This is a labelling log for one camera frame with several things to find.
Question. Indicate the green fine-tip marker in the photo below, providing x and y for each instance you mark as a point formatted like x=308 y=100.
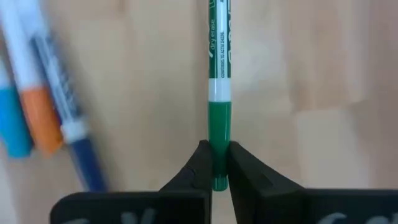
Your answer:
x=219 y=124

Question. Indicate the white marker blue cap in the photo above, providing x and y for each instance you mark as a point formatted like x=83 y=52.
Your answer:
x=12 y=124

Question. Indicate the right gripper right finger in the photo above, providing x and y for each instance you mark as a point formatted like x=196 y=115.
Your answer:
x=264 y=199

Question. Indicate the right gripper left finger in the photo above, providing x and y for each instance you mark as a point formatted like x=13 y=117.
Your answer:
x=186 y=199

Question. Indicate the purple fine-tip marker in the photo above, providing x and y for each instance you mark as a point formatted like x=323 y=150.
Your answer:
x=87 y=161

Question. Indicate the white marker orange cap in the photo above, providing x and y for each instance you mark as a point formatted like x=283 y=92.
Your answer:
x=42 y=124

